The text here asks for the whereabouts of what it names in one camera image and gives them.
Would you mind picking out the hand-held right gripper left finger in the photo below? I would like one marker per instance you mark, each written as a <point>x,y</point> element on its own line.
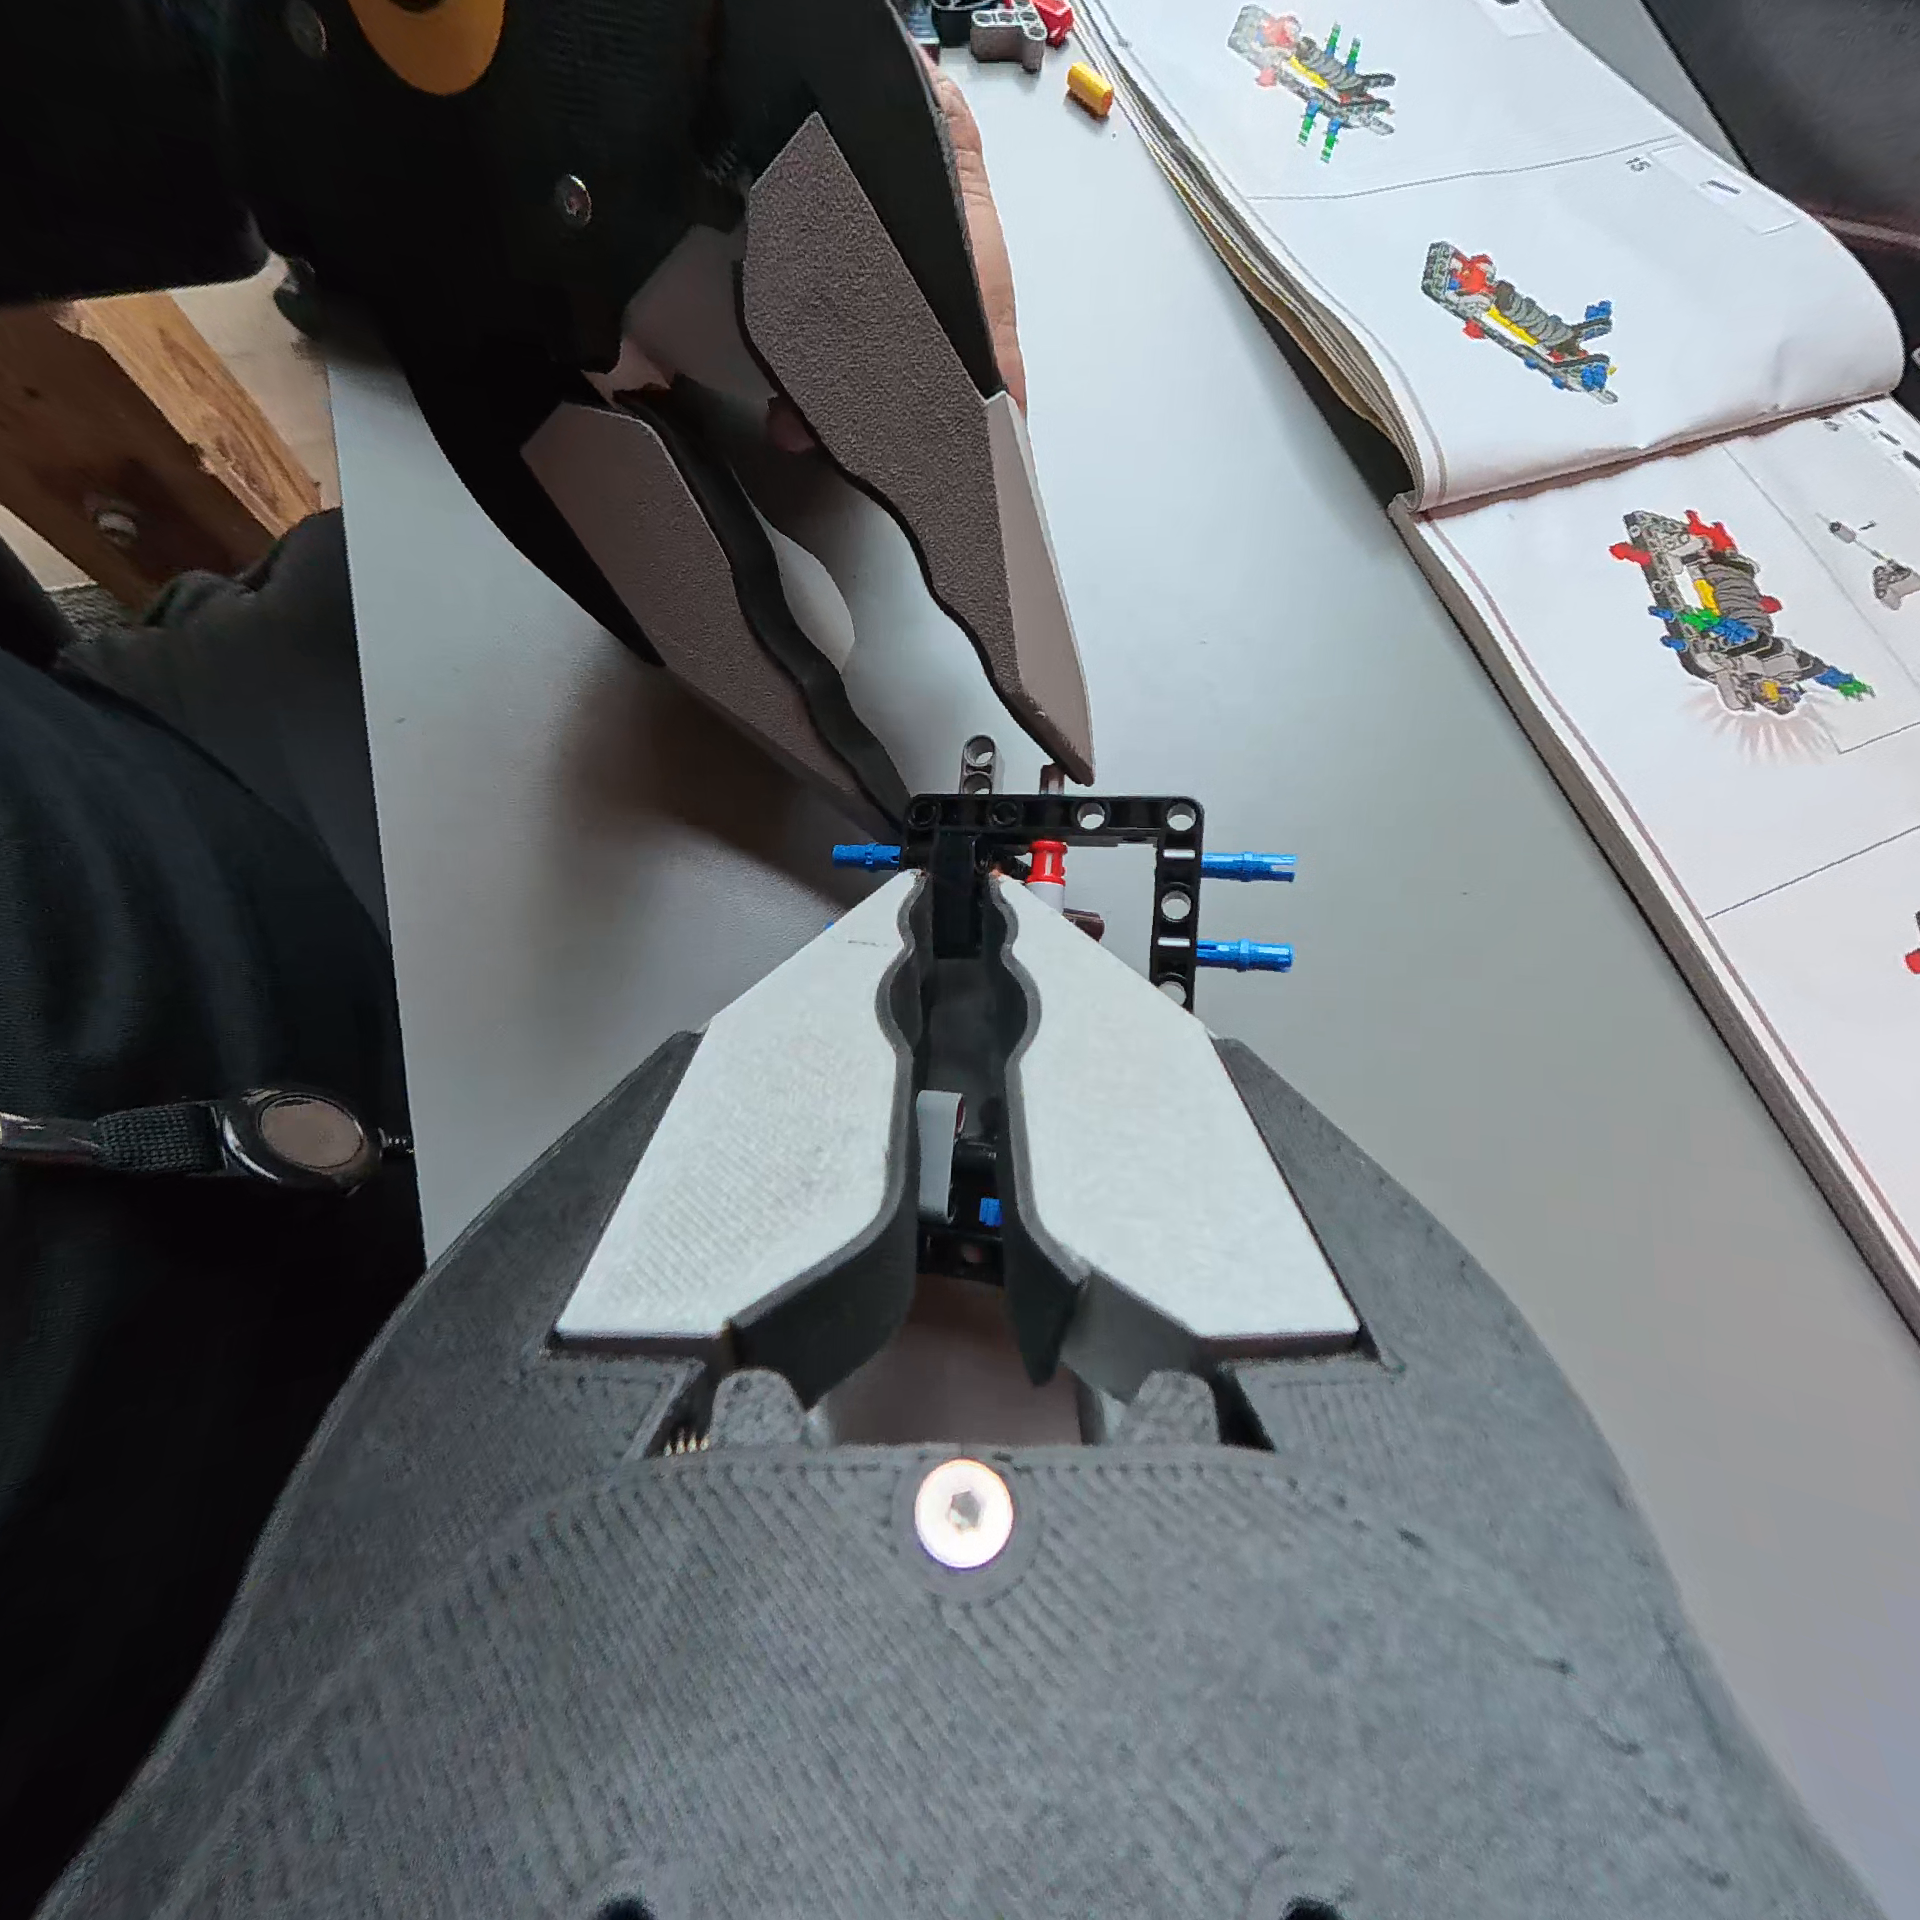
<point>749,1188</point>

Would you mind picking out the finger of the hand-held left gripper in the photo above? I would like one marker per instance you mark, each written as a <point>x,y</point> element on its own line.
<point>884,377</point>
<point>661,556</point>

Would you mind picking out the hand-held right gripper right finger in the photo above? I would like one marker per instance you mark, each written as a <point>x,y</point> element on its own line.
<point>1169,1188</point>

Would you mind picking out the black frame lego model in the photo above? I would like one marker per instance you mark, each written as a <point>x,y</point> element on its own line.
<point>1080,820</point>

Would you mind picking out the person's left forearm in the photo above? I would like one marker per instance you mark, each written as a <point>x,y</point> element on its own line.
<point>121,153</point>

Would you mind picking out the yellow lego piece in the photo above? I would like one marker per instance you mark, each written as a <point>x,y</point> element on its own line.
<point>1093,93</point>

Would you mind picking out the pile of lego pieces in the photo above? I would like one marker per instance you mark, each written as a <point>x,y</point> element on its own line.
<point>1004,37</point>

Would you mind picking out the lego instruction booklet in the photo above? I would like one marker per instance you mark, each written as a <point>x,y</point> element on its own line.
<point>1572,186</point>

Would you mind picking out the person's left hand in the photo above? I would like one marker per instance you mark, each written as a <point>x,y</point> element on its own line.
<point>993,259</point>

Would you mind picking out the person's torso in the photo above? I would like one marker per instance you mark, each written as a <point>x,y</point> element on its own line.
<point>151,901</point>

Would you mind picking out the wooden furniture frame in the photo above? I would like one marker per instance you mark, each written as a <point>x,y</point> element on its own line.
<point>151,416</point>

